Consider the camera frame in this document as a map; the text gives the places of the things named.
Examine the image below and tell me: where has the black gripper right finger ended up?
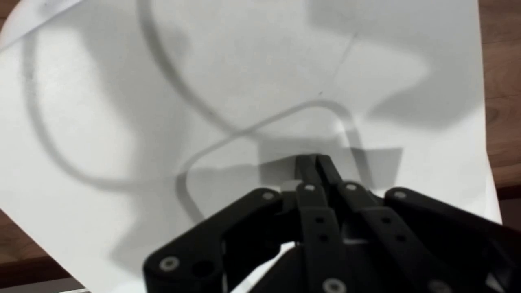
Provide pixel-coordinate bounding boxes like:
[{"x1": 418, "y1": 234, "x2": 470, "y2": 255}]
[{"x1": 383, "y1": 187, "x2": 521, "y2": 293}]

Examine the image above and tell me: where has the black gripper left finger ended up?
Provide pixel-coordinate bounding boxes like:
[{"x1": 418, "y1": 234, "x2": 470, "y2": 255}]
[{"x1": 142, "y1": 187, "x2": 294, "y2": 293}]

